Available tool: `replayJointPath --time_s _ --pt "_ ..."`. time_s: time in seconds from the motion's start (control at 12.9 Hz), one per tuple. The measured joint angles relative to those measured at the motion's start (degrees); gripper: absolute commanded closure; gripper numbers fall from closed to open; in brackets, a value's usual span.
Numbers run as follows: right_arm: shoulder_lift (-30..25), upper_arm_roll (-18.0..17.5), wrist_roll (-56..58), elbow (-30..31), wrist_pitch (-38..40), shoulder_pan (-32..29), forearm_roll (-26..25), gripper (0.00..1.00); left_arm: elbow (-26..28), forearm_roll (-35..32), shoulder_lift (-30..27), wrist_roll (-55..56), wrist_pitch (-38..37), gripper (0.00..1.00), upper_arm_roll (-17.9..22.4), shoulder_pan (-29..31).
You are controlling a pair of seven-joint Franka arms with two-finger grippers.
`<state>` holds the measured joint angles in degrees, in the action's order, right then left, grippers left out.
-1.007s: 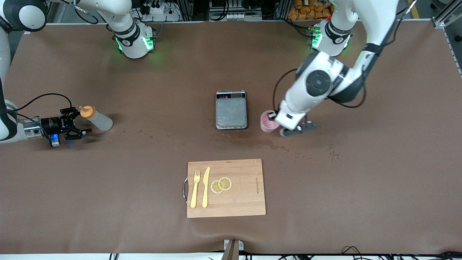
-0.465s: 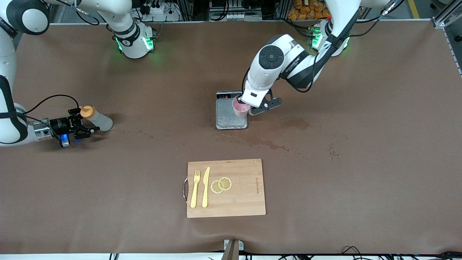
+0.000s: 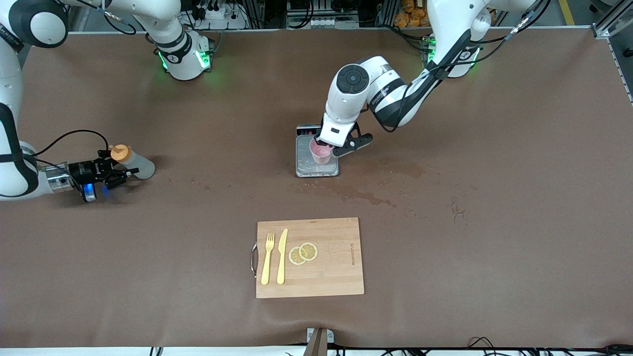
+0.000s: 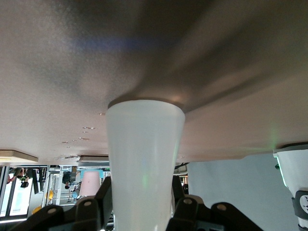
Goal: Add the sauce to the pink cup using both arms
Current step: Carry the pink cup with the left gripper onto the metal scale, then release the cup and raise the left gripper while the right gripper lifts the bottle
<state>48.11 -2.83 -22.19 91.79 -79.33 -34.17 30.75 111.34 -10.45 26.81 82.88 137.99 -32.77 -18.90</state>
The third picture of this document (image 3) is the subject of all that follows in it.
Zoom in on white connector block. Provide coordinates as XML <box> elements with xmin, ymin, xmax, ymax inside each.
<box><xmin>309</xmin><ymin>17</ymin><xmax>360</xmax><ymax>29</ymax></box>

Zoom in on wooden cutting board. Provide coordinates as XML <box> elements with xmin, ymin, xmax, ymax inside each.
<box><xmin>250</xmin><ymin>217</ymin><xmax>365</xmax><ymax>299</ymax></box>

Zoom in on silver digital kitchen scale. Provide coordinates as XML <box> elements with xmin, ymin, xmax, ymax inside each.
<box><xmin>295</xmin><ymin>123</ymin><xmax>341</xmax><ymax>178</ymax></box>

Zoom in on yellow plastic fork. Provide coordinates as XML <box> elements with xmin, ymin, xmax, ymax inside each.
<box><xmin>261</xmin><ymin>233</ymin><xmax>275</xmax><ymax>286</ymax></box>

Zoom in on brown table cover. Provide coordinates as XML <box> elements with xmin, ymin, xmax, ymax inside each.
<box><xmin>0</xmin><ymin>29</ymin><xmax>633</xmax><ymax>349</ymax></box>

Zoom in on metal camera stand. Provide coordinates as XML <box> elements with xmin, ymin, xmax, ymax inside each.
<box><xmin>304</xmin><ymin>327</ymin><xmax>335</xmax><ymax>356</ymax></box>

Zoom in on white power strip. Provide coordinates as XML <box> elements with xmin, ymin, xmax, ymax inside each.
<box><xmin>195</xmin><ymin>4</ymin><xmax>248</xmax><ymax>30</ymax></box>

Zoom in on translucent squeeze bottle orange cap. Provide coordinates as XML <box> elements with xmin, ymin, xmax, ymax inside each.
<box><xmin>110</xmin><ymin>144</ymin><xmax>156</xmax><ymax>180</ymax></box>

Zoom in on pink plastic cup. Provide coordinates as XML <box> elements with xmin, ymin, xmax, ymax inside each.
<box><xmin>310</xmin><ymin>137</ymin><xmax>335</xmax><ymax>166</ymax></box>

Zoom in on orange snack packs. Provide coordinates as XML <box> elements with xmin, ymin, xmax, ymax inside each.
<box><xmin>394</xmin><ymin>0</ymin><xmax>431</xmax><ymax>28</ymax></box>

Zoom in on yellow plastic knife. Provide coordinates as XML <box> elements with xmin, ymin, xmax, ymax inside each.
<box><xmin>276</xmin><ymin>228</ymin><xmax>289</xmax><ymax>285</ymax></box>

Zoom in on aluminium frame post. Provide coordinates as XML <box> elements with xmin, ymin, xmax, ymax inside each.
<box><xmin>591</xmin><ymin>0</ymin><xmax>633</xmax><ymax>104</ymax></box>

